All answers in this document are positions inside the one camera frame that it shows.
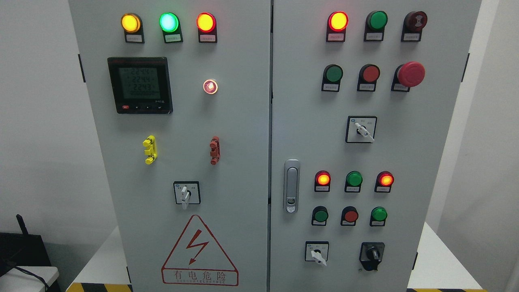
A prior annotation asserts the white rotary selector switch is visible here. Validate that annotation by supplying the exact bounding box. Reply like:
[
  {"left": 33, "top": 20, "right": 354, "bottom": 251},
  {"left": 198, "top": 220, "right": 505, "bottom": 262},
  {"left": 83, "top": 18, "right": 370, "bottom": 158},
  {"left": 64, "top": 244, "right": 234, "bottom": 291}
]
[{"left": 173, "top": 181, "right": 202, "bottom": 210}]

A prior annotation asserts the green lit indicator light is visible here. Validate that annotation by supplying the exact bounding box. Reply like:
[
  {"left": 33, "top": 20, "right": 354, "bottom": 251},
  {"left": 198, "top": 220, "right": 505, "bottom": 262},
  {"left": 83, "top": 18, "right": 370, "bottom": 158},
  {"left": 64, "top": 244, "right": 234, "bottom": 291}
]
[{"left": 159, "top": 12, "right": 180, "bottom": 33}]

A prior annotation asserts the yellow indicator light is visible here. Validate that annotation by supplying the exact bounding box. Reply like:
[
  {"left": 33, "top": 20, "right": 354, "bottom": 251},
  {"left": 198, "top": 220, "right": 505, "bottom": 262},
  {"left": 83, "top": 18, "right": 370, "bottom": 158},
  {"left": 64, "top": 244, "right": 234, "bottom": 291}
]
[{"left": 121, "top": 13, "right": 142, "bottom": 33}]

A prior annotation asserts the grey electrical control cabinet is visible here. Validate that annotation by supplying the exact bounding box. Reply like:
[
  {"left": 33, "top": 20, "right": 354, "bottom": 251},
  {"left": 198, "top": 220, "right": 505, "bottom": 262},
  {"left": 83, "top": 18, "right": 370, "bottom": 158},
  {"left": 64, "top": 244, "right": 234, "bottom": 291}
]
[{"left": 69, "top": 0, "right": 481, "bottom": 292}]

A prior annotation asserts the red terminal clip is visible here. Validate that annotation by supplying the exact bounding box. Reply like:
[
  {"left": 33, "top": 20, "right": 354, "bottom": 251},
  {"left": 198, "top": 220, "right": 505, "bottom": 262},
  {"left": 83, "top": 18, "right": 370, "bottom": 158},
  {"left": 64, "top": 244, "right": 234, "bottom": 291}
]
[{"left": 209, "top": 136, "right": 221, "bottom": 165}]

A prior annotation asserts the red lit indicator lower left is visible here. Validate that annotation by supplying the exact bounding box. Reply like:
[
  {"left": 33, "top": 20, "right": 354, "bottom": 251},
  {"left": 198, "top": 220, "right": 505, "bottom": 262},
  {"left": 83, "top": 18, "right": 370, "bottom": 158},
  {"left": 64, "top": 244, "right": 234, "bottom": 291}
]
[{"left": 315, "top": 170, "right": 331, "bottom": 187}]

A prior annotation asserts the red lit indicator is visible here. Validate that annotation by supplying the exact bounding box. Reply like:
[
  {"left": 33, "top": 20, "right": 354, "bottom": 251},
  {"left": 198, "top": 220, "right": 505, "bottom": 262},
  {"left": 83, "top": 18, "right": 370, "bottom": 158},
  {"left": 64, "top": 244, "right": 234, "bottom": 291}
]
[
  {"left": 376, "top": 171, "right": 395, "bottom": 187},
  {"left": 315, "top": 170, "right": 331, "bottom": 187}
]

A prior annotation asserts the small clear signal lamp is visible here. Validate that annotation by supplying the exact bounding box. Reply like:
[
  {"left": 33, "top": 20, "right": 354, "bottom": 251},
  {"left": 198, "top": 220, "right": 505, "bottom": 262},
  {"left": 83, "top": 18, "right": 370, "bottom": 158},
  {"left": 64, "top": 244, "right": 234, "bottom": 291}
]
[{"left": 203, "top": 78, "right": 219, "bottom": 94}]

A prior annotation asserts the green push button lower left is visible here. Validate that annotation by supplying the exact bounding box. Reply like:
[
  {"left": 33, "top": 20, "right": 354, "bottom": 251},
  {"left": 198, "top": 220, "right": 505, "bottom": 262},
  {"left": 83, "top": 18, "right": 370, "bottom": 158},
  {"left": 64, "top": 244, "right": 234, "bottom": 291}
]
[{"left": 311, "top": 206, "right": 329, "bottom": 226}]

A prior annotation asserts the green push button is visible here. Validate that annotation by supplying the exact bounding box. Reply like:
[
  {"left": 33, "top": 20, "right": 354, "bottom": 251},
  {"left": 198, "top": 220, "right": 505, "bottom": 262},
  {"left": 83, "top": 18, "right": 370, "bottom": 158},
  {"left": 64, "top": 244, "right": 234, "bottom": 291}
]
[
  {"left": 323, "top": 64, "right": 343, "bottom": 83},
  {"left": 370, "top": 206, "right": 388, "bottom": 226},
  {"left": 311, "top": 206, "right": 329, "bottom": 226}
]

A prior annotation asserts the green indicator lower middle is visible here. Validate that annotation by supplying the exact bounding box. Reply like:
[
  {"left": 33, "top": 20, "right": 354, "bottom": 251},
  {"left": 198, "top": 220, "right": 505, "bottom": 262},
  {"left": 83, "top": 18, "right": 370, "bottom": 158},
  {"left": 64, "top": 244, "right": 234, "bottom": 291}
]
[{"left": 345, "top": 171, "right": 363, "bottom": 187}]

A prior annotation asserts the green push button upper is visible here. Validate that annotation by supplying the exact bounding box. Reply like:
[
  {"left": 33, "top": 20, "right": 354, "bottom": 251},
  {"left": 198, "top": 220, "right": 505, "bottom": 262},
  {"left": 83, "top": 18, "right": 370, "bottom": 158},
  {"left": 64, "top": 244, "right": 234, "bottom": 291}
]
[{"left": 323, "top": 64, "right": 343, "bottom": 83}]

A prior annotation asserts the yellow terminal clip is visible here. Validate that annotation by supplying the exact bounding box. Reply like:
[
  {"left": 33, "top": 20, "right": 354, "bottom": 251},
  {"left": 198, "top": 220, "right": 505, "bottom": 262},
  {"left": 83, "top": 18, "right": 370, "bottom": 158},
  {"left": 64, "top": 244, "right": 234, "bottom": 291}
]
[{"left": 142, "top": 135, "right": 158, "bottom": 165}]

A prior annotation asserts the red push button lower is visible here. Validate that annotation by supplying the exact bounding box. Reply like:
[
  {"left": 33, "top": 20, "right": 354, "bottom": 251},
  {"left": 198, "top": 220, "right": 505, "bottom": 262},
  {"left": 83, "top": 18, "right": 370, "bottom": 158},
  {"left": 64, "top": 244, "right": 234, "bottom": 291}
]
[{"left": 341, "top": 206, "right": 358, "bottom": 226}]

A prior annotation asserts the red push button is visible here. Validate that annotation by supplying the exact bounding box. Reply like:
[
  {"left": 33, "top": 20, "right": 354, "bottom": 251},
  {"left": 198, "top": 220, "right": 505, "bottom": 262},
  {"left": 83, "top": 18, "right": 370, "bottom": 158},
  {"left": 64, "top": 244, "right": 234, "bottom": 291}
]
[
  {"left": 341, "top": 206, "right": 358, "bottom": 226},
  {"left": 359, "top": 64, "right": 380, "bottom": 83}
]

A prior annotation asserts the red electrical hazard warning sticker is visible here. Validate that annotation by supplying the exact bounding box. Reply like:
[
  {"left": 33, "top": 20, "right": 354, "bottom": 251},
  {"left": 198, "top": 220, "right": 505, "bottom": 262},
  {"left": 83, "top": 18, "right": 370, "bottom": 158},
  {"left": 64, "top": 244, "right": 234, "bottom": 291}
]
[{"left": 161, "top": 215, "right": 239, "bottom": 286}]

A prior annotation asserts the red lit indicator lower right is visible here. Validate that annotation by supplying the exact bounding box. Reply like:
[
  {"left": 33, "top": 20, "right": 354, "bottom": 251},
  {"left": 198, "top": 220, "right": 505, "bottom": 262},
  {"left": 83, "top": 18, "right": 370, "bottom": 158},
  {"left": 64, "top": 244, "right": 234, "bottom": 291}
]
[{"left": 376, "top": 171, "right": 395, "bottom": 187}]

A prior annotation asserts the red push button upper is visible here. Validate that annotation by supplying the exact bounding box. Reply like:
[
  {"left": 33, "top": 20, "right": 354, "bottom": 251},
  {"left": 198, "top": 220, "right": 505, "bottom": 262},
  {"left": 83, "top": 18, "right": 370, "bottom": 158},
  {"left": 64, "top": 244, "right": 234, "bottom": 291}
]
[{"left": 359, "top": 64, "right": 380, "bottom": 83}]

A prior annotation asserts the black digital power meter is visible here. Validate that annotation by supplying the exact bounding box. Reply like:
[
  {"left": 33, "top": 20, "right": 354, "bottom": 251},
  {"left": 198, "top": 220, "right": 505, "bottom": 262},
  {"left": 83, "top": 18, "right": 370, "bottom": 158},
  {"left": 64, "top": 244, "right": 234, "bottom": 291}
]
[{"left": 107, "top": 57, "right": 174, "bottom": 114}]

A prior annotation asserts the red indicator light left door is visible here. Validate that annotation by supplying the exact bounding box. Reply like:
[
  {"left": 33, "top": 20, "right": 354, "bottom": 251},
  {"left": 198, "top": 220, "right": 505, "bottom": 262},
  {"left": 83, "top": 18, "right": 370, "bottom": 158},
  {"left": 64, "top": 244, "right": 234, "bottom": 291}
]
[{"left": 196, "top": 12, "right": 217, "bottom": 33}]

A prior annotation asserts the red indicator light door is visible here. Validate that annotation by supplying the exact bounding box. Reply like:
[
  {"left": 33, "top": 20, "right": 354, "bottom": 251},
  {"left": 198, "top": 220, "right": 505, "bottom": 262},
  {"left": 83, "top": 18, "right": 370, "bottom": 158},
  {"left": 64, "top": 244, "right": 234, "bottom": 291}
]
[
  {"left": 328, "top": 11, "right": 349, "bottom": 32},
  {"left": 196, "top": 12, "right": 217, "bottom": 33}
]

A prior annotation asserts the green push button lower right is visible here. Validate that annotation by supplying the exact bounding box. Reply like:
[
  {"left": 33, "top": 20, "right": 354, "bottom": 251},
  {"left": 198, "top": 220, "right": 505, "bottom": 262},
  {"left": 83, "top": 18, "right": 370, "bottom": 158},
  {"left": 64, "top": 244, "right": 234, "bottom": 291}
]
[{"left": 370, "top": 206, "right": 388, "bottom": 226}]

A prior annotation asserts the red indicator light right door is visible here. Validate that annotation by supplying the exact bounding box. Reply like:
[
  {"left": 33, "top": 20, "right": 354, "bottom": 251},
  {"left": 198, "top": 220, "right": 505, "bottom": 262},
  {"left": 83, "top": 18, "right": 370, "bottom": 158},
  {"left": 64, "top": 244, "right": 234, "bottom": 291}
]
[{"left": 328, "top": 11, "right": 349, "bottom": 32}]

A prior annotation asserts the red emergency stop mushroom button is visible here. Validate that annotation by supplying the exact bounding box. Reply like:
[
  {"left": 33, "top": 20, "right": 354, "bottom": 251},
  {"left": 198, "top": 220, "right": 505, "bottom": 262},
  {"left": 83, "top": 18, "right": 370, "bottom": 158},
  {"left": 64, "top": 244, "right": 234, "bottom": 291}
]
[{"left": 395, "top": 61, "right": 426, "bottom": 88}]

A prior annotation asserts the green indicator light top right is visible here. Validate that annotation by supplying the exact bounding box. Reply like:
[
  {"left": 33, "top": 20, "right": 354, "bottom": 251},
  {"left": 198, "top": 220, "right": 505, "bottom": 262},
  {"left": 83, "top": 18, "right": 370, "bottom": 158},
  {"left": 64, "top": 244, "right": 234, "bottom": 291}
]
[{"left": 366, "top": 11, "right": 388, "bottom": 31}]

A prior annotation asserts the dark red buzzer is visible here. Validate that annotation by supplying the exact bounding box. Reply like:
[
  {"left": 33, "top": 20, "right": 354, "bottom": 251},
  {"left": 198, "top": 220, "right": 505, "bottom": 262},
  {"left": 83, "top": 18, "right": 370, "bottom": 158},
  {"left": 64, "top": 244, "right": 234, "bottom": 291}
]
[{"left": 404, "top": 11, "right": 428, "bottom": 33}]

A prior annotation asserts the black device with antenna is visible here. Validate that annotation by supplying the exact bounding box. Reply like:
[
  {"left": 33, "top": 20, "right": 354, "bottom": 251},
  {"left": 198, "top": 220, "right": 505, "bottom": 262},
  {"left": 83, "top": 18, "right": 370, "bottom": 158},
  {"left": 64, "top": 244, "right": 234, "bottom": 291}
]
[{"left": 0, "top": 214, "right": 52, "bottom": 276}]

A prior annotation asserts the white box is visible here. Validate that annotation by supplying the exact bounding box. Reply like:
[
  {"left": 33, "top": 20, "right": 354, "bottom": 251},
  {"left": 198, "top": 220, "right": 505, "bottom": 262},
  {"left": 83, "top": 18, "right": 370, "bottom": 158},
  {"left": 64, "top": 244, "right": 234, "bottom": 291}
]
[{"left": 0, "top": 266, "right": 59, "bottom": 292}]

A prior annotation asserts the silver door lock handle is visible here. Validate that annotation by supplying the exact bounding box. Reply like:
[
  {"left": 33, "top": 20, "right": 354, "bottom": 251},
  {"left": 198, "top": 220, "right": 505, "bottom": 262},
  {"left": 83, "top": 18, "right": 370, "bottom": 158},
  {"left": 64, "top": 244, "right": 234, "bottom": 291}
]
[{"left": 283, "top": 159, "right": 300, "bottom": 214}]

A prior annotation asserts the white selector switch upper right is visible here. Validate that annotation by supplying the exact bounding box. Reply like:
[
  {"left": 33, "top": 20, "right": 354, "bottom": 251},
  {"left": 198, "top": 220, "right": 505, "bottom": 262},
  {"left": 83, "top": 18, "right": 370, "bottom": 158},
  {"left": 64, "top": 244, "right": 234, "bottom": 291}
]
[{"left": 345, "top": 115, "right": 377, "bottom": 144}]

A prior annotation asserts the white selector switch bottom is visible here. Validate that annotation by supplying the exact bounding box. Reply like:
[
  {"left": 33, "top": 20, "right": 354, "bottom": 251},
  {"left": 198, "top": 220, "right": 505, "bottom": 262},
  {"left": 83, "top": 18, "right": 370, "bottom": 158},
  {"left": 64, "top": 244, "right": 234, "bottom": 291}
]
[{"left": 305, "top": 241, "right": 329, "bottom": 267}]

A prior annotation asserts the black rotary knob switch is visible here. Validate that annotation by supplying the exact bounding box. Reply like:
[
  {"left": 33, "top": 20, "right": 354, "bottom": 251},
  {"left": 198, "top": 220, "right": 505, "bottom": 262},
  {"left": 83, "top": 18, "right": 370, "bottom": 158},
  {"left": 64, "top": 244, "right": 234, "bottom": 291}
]
[{"left": 358, "top": 242, "right": 385, "bottom": 271}]

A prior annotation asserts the black cable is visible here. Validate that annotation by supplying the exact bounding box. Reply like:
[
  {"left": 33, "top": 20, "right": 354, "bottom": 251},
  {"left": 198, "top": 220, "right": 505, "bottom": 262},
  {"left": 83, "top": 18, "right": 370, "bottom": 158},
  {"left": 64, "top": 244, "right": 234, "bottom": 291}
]
[{"left": 0, "top": 260, "right": 51, "bottom": 292}]

